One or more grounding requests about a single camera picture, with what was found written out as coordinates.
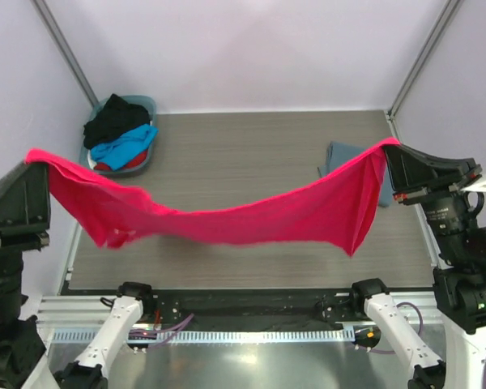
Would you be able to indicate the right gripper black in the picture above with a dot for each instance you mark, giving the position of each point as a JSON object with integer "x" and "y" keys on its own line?
{"x": 415, "y": 174}

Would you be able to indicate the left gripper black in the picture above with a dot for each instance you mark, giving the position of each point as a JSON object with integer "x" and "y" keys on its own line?
{"x": 19, "y": 206}

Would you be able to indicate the grey blue t shirt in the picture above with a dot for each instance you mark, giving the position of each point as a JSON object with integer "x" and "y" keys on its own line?
{"x": 337, "y": 154}

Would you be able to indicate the pink red t shirt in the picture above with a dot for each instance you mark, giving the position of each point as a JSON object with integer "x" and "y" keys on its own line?
{"x": 338, "y": 209}

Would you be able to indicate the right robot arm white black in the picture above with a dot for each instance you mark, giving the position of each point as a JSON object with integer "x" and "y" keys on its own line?
{"x": 441, "y": 343}

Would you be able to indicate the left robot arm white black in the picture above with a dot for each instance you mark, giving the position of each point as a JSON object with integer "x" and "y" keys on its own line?
{"x": 57, "y": 350}

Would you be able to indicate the white garment in basket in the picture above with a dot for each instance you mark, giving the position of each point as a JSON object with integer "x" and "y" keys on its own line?
{"x": 91, "y": 163}

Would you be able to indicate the red garment in basket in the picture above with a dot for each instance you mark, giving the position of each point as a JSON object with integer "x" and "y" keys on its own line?
{"x": 132, "y": 164}

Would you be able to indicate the bright blue t shirt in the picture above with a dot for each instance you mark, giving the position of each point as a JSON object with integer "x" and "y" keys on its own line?
{"x": 118, "y": 153}

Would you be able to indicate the black t shirt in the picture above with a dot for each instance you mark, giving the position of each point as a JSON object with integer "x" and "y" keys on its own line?
{"x": 112, "y": 121}

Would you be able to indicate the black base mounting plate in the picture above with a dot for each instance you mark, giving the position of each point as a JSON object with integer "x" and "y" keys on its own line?
{"x": 327, "y": 305}

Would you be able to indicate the right aluminium frame post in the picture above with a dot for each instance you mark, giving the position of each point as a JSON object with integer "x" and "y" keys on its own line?
{"x": 437, "y": 31}

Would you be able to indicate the aluminium frame post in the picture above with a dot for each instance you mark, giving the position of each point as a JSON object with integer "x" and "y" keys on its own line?
{"x": 54, "y": 30}
{"x": 437, "y": 31}

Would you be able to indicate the aluminium front rail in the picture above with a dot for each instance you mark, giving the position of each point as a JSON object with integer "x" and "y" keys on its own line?
{"x": 77, "y": 311}

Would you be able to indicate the white slotted cable duct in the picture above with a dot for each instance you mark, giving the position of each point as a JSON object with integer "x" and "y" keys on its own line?
{"x": 227, "y": 336}

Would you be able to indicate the left aluminium frame post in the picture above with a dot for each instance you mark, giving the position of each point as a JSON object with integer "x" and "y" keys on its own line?
{"x": 54, "y": 30}

